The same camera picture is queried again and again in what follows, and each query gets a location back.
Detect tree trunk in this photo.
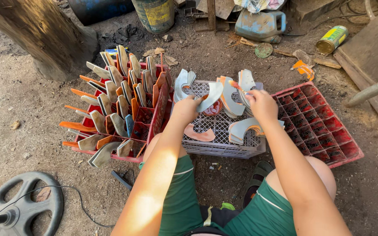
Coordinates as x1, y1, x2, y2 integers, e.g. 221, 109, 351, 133
0, 0, 100, 82

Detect person's left knee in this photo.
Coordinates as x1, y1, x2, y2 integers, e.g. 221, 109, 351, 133
142, 132, 188, 163

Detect dry leaves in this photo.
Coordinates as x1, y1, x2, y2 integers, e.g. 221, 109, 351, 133
142, 47, 179, 66

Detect green and yellow tin can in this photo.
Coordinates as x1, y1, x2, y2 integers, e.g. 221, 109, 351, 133
316, 25, 349, 55

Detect white plastic bag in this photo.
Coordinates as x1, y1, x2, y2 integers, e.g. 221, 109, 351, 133
233, 0, 288, 14

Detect black flat bar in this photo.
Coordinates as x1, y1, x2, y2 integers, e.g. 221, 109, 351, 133
110, 170, 133, 191

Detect green and yellow bucket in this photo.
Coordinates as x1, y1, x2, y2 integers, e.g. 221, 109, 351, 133
131, 0, 176, 34

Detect grey plastic lattice crate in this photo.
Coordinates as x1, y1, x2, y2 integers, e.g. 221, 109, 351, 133
173, 80, 267, 160

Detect round green tin lid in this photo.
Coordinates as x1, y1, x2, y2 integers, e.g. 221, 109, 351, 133
255, 42, 274, 59

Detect dark green sandal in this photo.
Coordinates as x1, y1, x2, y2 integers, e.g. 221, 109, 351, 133
241, 160, 274, 210

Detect heap of wood scraps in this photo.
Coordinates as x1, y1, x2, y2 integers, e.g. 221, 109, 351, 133
175, 0, 236, 33

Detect orange-tipped paint brush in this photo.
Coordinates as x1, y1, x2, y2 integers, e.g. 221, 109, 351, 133
228, 80, 252, 96

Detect grey metal pipe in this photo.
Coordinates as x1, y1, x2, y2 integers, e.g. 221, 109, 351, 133
344, 71, 378, 108

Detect curved grey metal piece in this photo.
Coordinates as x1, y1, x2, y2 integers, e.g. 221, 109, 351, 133
196, 82, 224, 113

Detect red crate holding painted pieces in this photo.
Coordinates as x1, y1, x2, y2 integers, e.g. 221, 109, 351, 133
71, 62, 174, 164

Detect wooden stick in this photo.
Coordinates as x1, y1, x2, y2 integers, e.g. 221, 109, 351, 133
272, 49, 342, 69

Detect group of upright painted pieces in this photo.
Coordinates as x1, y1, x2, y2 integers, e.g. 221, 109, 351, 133
59, 45, 167, 168

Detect person's right knee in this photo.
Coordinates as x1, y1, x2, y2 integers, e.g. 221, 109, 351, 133
265, 156, 337, 201

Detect stack of curved metal pieces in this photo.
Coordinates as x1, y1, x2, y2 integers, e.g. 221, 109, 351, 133
238, 69, 264, 117
217, 76, 246, 119
228, 117, 285, 146
174, 68, 196, 103

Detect blue metal drum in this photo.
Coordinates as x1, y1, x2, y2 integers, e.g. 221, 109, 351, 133
67, 0, 136, 26

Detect orange painted curved piece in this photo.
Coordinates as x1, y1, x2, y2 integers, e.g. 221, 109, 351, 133
184, 123, 216, 142

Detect person's knee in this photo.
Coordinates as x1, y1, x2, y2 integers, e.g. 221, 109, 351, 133
142, 132, 188, 163
265, 156, 337, 201

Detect dirty blue jerrycan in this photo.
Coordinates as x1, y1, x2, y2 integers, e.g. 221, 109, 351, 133
234, 9, 287, 44

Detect blue and yellow packet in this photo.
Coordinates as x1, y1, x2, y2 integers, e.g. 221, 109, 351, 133
104, 47, 129, 56

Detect black rag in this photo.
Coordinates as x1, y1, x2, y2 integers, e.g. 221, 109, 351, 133
102, 24, 144, 47

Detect crumpled orange wrapper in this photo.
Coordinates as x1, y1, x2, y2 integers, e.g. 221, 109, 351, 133
292, 60, 315, 82

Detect empty red bottle crate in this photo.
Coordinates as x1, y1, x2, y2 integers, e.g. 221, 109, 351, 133
270, 81, 365, 170

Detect large wooden board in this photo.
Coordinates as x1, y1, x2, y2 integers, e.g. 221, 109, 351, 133
333, 0, 378, 139

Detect green shorts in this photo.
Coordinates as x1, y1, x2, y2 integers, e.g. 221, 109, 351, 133
138, 154, 298, 236

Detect person's left hand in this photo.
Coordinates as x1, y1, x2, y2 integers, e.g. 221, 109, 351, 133
170, 95, 205, 127

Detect person's right hand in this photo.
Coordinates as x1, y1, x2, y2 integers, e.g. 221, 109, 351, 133
244, 89, 280, 124

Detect black cable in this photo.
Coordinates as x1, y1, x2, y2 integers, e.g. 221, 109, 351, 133
0, 185, 116, 229

